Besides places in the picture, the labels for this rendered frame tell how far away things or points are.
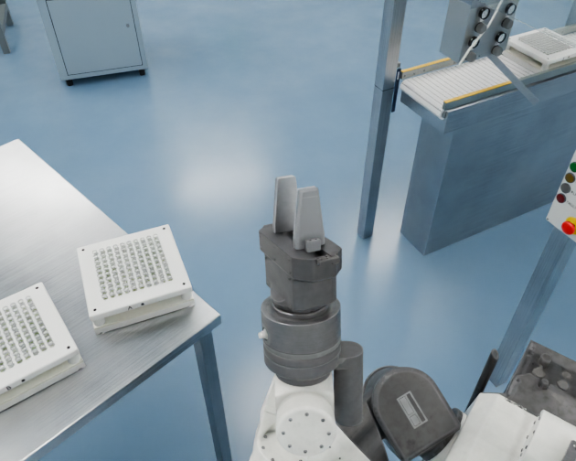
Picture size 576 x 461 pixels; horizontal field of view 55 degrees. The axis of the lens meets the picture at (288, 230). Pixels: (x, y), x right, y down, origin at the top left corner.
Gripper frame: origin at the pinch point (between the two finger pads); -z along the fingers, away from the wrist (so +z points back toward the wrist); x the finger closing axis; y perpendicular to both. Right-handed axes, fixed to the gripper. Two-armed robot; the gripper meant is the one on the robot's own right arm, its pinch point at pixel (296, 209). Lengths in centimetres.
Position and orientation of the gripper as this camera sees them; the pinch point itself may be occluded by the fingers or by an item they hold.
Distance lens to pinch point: 56.9
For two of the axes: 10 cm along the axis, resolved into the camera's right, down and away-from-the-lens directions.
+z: 0.4, 9.4, 3.4
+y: -9.1, 1.7, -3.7
